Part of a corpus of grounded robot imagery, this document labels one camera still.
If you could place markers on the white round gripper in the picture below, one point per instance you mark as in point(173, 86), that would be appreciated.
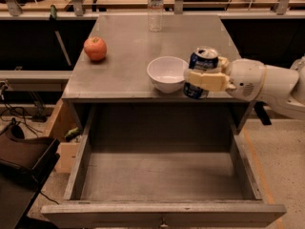
point(245, 77)

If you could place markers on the blue pepsi can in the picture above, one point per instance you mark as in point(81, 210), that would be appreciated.
point(202, 59)

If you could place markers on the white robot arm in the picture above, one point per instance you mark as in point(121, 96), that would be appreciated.
point(282, 90)

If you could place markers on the open grey top drawer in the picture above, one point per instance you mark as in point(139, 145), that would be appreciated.
point(161, 165)

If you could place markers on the white ceramic bowl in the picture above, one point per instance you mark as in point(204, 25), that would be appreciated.
point(167, 73)

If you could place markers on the clear plastic water bottle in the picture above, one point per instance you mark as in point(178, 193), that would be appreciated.
point(155, 13)

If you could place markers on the red apple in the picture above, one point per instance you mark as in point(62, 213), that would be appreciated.
point(95, 48)

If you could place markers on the wooden box on floor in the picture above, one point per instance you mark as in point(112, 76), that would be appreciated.
point(58, 124)

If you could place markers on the green object on box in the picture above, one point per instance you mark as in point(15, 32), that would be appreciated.
point(72, 133)

